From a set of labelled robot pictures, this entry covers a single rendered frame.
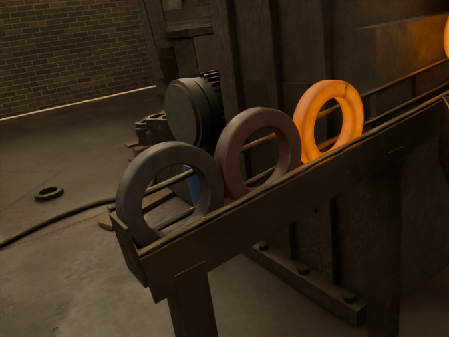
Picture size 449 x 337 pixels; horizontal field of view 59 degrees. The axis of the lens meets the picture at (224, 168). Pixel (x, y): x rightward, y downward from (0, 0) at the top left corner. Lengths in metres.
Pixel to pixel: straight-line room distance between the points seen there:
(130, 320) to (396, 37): 1.21
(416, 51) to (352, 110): 0.36
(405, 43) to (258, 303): 0.94
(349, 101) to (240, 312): 0.85
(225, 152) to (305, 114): 0.19
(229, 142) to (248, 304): 0.89
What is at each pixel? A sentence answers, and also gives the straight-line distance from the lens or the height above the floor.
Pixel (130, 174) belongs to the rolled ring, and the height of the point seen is 0.74.
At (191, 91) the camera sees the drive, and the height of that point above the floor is 0.63.
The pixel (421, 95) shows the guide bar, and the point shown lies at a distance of 1.17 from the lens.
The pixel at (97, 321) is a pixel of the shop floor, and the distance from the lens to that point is 1.57.
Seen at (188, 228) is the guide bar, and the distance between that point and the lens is 0.64.
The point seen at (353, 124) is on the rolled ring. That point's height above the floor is 0.69.
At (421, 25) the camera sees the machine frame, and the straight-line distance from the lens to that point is 1.20.
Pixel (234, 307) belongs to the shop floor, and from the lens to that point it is 1.46.
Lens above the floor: 0.93
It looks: 20 degrees down
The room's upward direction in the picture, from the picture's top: 8 degrees counter-clockwise
